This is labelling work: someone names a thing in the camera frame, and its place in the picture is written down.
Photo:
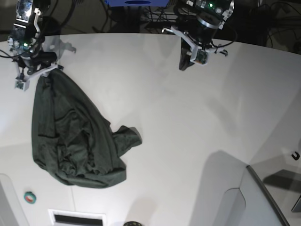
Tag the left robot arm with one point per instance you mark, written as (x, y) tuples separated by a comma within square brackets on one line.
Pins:
[(193, 11)]

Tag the grey metal rail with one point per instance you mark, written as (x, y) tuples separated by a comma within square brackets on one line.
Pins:
[(280, 216)]

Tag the black hook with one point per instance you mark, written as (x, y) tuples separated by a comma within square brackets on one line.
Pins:
[(296, 156)]

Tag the red green emergency button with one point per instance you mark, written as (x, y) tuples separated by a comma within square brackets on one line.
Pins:
[(30, 197)]

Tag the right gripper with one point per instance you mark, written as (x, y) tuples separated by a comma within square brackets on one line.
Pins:
[(41, 63)]

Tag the black round knob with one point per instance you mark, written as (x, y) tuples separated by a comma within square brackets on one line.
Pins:
[(132, 223)]

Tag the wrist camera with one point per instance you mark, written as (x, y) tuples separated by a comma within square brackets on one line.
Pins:
[(199, 56), (22, 84)]

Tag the blue box with oval hole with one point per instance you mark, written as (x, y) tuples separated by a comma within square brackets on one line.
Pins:
[(136, 3)]

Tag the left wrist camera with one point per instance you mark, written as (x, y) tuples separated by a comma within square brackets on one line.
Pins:
[(199, 56)]

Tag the black round stool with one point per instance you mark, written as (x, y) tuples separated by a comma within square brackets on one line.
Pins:
[(48, 26)]

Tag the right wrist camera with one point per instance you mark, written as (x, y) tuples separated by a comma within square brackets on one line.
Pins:
[(22, 84)]

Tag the dark green t-shirt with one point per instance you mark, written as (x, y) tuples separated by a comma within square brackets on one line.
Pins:
[(72, 141)]

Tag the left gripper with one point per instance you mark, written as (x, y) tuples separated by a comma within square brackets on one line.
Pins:
[(196, 41)]

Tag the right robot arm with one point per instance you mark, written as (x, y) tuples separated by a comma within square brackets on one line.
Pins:
[(27, 37)]

